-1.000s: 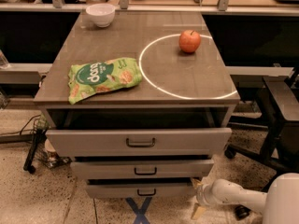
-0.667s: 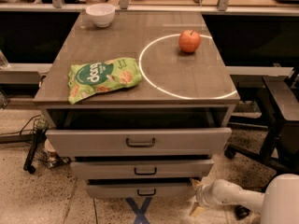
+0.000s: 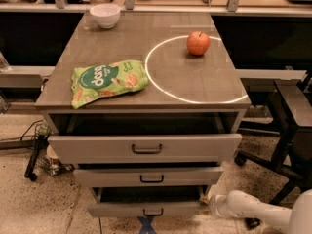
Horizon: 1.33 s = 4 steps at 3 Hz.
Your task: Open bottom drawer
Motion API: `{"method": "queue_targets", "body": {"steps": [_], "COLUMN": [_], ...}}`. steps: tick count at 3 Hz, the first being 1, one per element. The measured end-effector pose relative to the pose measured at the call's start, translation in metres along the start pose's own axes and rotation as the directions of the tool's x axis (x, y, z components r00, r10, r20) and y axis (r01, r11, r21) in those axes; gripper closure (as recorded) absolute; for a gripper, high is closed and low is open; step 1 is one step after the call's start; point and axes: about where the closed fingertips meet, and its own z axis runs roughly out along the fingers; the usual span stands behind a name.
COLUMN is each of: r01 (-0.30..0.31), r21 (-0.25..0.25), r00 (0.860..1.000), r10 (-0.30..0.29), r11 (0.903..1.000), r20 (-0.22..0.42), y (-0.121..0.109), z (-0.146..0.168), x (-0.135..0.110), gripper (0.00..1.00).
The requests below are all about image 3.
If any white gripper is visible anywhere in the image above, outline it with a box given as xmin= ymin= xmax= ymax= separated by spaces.
xmin=201 ymin=195 xmax=229 ymax=217

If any grey bottom drawer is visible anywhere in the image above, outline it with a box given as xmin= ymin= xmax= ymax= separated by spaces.
xmin=88 ymin=185 xmax=208 ymax=217

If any grey drawer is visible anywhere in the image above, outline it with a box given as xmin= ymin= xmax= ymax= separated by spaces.
xmin=88 ymin=185 xmax=208 ymax=217
xmin=49 ymin=134 xmax=242 ymax=164
xmin=74 ymin=167 xmax=223 ymax=187

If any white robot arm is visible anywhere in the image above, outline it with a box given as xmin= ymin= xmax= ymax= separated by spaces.
xmin=201 ymin=190 xmax=312 ymax=234

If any grey middle drawer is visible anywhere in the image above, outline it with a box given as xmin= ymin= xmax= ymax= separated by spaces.
xmin=74 ymin=167 xmax=223 ymax=187

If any grey top drawer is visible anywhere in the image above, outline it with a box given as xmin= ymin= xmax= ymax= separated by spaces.
xmin=49 ymin=134 xmax=242 ymax=164

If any grey drawer cabinet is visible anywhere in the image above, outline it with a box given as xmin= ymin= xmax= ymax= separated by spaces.
xmin=36 ymin=12 xmax=250 ymax=202

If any blue tape cross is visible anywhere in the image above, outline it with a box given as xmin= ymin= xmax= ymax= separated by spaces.
xmin=138 ymin=216 xmax=157 ymax=234

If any black office chair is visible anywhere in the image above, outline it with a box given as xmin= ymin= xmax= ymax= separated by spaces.
xmin=234 ymin=71 xmax=312 ymax=206

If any red apple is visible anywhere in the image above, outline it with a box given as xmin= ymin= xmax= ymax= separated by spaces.
xmin=186 ymin=31 xmax=210 ymax=56

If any green snack bag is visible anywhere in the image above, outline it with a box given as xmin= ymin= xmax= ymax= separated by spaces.
xmin=71 ymin=59 xmax=148 ymax=109

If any white bowl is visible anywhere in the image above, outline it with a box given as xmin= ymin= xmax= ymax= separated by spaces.
xmin=90 ymin=4 xmax=120 ymax=28

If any black wire basket cart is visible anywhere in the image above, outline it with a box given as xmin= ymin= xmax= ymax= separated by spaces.
xmin=24 ymin=121 xmax=74 ymax=181

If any black floor cable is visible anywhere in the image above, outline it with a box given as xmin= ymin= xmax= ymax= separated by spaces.
xmin=0 ymin=119 xmax=44 ymax=143

